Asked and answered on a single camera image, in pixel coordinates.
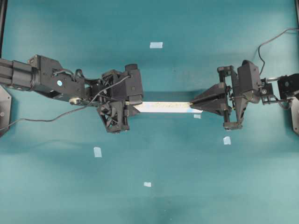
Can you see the black frame post left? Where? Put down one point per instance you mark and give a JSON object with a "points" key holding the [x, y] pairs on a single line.
{"points": [[3, 12]]}

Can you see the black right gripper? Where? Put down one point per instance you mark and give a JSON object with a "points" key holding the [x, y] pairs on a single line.
{"points": [[215, 99]]}

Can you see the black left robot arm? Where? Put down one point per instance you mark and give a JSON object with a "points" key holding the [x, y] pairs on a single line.
{"points": [[47, 77]]}

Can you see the blue tape marker bottom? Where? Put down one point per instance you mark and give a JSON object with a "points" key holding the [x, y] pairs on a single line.
{"points": [[147, 184]]}

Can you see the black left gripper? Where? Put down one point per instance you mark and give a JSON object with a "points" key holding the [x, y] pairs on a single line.
{"points": [[112, 110]]}

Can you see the blue tape marker top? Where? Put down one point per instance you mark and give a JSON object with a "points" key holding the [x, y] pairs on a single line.
{"points": [[156, 45]]}

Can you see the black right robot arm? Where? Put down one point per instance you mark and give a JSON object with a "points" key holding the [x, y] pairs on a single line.
{"points": [[279, 90]]}

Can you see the white wooden board with hole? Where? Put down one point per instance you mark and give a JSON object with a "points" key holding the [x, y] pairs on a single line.
{"points": [[166, 107]]}

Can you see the blue tape marker left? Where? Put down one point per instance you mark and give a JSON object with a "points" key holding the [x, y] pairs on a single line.
{"points": [[97, 152]]}

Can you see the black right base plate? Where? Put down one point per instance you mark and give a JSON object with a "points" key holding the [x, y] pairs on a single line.
{"points": [[295, 115]]}

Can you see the blue tape marker near board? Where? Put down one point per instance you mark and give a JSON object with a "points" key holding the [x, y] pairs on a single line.
{"points": [[197, 116]]}

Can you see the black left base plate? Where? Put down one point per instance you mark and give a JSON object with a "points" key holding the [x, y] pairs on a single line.
{"points": [[5, 110]]}

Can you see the blue tape marker right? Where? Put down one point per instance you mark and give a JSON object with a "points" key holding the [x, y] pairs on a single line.
{"points": [[227, 140]]}

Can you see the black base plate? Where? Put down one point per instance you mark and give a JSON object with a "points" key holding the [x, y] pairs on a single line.
{"points": [[5, 110], [295, 115]]}

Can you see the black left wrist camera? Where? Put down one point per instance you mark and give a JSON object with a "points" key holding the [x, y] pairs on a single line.
{"points": [[131, 88]]}

